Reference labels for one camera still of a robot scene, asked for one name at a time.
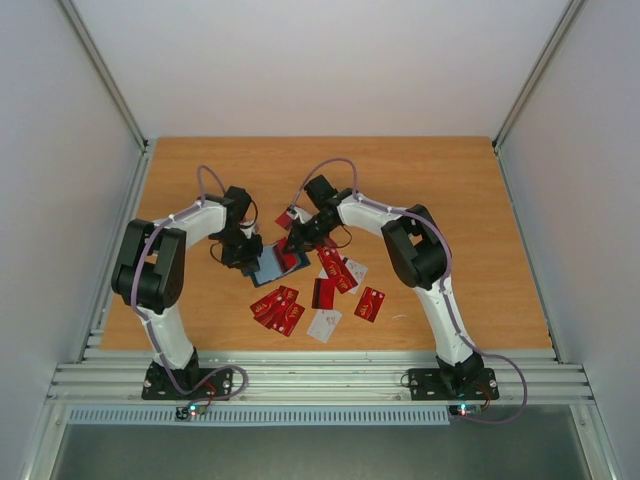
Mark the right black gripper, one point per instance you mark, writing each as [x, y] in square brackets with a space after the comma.
[298, 240]

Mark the white card under stack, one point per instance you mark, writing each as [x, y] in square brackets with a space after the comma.
[357, 270]

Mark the red stripe card lower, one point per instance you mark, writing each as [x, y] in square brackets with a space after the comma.
[323, 294]

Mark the left aluminium corner post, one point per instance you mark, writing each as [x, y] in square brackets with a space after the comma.
[90, 47]

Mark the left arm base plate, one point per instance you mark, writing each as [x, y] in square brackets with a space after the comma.
[215, 385]

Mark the white card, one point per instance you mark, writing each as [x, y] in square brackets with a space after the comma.
[357, 270]
[323, 324]

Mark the grey slotted cable duct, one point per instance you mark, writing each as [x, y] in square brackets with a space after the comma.
[261, 416]

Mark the aluminium rail frame front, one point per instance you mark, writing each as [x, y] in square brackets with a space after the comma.
[320, 377]

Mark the white card bottom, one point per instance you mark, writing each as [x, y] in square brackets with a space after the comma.
[323, 324]

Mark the dark red stripe card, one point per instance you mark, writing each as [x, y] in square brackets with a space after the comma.
[293, 262]

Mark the red vip card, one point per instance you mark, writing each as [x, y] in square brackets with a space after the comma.
[336, 269]
[263, 308]
[327, 245]
[369, 304]
[283, 316]

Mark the right aluminium corner post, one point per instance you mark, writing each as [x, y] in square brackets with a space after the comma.
[553, 44]

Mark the controller board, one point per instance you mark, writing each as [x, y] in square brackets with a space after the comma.
[467, 410]
[191, 412]

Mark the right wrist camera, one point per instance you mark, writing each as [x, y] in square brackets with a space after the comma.
[299, 214]

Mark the red card magnetic stripe back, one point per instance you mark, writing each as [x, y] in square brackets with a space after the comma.
[285, 220]

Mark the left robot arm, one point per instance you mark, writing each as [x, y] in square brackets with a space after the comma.
[149, 277]

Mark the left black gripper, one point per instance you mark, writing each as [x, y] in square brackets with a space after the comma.
[248, 262]

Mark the blue leather card holder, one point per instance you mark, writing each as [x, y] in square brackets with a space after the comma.
[269, 268]

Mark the aluminium corner post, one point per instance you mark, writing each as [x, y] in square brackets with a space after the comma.
[553, 44]
[90, 47]

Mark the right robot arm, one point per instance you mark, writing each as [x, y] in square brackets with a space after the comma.
[420, 258]

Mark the left controller board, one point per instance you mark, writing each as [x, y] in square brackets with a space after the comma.
[191, 412]

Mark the right controller board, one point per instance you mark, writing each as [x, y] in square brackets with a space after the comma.
[467, 410]

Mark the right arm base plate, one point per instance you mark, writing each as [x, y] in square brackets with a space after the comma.
[425, 384]

